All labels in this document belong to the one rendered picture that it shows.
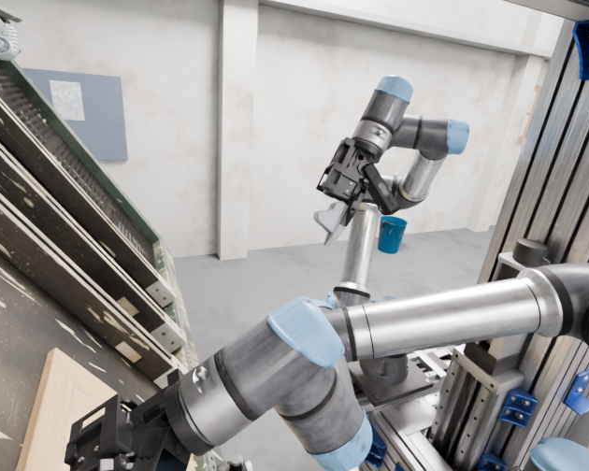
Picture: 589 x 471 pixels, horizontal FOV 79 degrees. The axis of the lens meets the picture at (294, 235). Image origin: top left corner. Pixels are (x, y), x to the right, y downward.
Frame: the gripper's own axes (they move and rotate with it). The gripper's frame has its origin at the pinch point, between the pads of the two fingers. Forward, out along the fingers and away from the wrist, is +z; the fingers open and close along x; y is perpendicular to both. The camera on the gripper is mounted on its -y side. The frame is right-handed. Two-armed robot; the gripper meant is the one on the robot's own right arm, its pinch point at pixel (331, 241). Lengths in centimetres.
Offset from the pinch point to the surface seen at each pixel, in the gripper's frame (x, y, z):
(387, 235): -342, -163, -67
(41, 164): -64, 83, 16
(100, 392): -12, 28, 51
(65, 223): -42, 60, 27
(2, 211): -15, 62, 25
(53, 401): 1, 33, 48
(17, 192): -37, 72, 23
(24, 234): -18, 58, 28
